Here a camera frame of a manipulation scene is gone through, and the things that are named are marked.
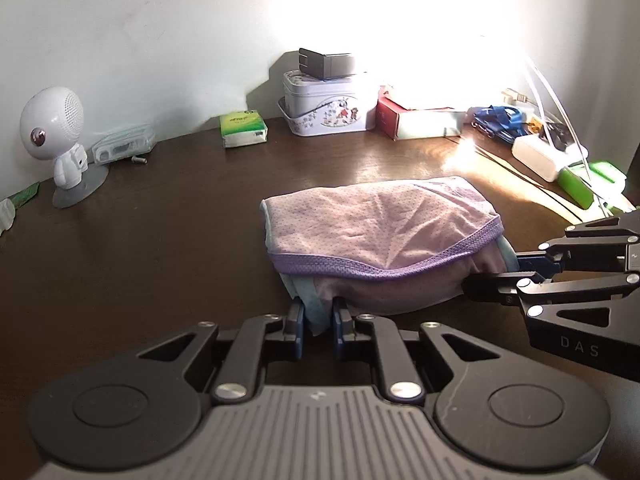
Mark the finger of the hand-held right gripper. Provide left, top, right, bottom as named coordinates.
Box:
left=462, top=271, right=640, bottom=381
left=515, top=207, right=640, bottom=282

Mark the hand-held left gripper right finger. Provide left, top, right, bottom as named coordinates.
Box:
left=330, top=297, right=501, bottom=406

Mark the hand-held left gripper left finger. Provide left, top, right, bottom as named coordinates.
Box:
left=137, top=297, right=307, bottom=406

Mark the pink mesh shorts purple trim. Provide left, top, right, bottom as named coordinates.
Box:
left=260, top=176, right=518, bottom=338

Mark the green box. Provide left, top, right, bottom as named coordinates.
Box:
left=557, top=161, right=628, bottom=209

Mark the black plug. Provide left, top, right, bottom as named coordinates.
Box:
left=545, top=122, right=572, bottom=148

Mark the red box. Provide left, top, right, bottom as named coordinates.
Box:
left=376, top=85, right=468, bottom=141

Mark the green tissue pack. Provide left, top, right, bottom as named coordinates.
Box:
left=219, top=109, right=268, bottom=149

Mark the white printed tin box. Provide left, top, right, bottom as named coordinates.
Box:
left=278, top=70, right=379, bottom=137

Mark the clear plastic case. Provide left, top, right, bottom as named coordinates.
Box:
left=91, top=124, right=155, bottom=165

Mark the black charger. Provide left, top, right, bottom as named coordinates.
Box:
left=298, top=48, right=357, bottom=81

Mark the green strip packet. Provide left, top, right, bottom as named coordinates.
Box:
left=7, top=182, right=41, bottom=208

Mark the white robot-shaped toy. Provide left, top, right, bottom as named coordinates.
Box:
left=20, top=86, right=110, bottom=209

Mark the thin table cable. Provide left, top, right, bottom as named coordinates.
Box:
left=475, top=147, right=586, bottom=223

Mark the blue lanyard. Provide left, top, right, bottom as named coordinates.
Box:
left=470, top=105, right=531, bottom=138

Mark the white cable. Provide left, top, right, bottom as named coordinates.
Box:
left=522, top=55, right=591, bottom=161

